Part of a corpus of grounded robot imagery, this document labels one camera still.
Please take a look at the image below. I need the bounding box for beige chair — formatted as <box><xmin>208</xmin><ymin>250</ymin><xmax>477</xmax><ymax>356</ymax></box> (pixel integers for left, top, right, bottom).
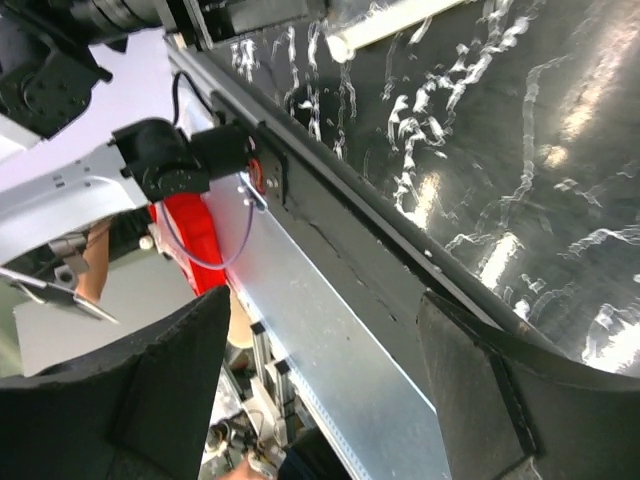
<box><xmin>227</xmin><ymin>290</ymin><xmax>253</xmax><ymax>350</ymax></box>

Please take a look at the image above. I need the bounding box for red plastic bin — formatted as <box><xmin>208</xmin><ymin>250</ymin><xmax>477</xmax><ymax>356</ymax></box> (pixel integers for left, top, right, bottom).
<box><xmin>147</xmin><ymin>193</ymin><xmax>226</xmax><ymax>295</ymax></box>

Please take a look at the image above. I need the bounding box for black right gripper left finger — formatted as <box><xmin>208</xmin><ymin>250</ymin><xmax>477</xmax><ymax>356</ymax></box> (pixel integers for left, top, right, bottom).
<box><xmin>1</xmin><ymin>286</ymin><xmax>230</xmax><ymax>479</ymax></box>

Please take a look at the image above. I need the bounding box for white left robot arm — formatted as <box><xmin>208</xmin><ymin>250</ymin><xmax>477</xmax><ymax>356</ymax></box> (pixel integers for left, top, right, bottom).
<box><xmin>1</xmin><ymin>1</ymin><xmax>265</xmax><ymax>263</ymax></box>

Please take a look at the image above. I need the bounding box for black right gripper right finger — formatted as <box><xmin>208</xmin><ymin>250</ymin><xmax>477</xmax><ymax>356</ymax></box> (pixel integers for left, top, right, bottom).
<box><xmin>417</xmin><ymin>291</ymin><xmax>639</xmax><ymax>479</ymax></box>

